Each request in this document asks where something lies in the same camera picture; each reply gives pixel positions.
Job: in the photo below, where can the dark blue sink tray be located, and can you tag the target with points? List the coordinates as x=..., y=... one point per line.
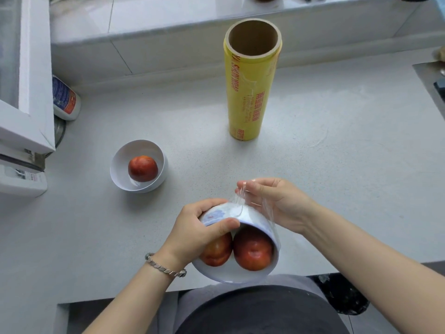
x=440, y=87

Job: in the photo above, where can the grey shirt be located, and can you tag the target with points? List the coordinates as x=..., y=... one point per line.
x=250, y=309

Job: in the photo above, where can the white open window sash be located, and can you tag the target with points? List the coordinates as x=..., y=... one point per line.
x=41, y=83

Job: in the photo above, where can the dry brown husk scraps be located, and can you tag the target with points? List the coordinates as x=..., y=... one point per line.
x=441, y=54

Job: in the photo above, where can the yellow plastic wrap roll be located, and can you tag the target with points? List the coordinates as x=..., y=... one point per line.
x=245, y=107

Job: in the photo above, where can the white bottle blue orange label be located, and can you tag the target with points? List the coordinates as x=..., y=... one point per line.
x=66, y=99

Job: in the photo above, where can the person's left hand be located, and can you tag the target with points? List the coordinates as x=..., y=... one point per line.
x=187, y=236

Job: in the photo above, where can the white appliance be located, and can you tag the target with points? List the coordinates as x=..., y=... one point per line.
x=21, y=184

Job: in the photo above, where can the person's left forearm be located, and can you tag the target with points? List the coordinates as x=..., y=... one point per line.
x=132, y=306

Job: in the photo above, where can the steel sink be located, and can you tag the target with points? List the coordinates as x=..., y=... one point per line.
x=426, y=78

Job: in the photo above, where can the black speckled bag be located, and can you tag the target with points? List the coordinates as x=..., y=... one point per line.
x=342, y=293

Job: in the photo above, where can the white bowl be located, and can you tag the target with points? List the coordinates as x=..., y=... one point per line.
x=222, y=274
x=120, y=163

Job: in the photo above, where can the person's right hand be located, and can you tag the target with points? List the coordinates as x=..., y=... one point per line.
x=288, y=205

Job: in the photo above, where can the person's right forearm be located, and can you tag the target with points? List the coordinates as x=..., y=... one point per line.
x=379, y=267

